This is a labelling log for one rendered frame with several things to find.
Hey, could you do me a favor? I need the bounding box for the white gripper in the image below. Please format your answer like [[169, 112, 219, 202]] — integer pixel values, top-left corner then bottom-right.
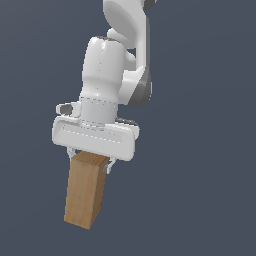
[[51, 101, 141, 176]]

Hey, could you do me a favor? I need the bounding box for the tall wooden block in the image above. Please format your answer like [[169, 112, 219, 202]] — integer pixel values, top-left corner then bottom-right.
[[63, 150, 110, 231]]

